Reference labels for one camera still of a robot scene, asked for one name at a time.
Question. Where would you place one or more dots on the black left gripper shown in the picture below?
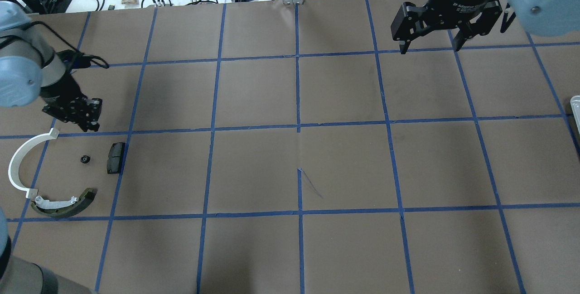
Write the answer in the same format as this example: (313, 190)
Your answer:
(62, 91)

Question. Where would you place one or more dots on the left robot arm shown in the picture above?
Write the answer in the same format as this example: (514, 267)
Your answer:
(30, 68)

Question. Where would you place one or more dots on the black brake pad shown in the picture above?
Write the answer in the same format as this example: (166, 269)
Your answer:
(115, 158)

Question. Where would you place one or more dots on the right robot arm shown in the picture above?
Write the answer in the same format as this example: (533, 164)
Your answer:
(545, 18)

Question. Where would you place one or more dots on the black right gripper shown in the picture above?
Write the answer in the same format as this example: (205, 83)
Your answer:
(458, 0)

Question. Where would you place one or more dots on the ribbed metal tray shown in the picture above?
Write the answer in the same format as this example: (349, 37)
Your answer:
(575, 108)

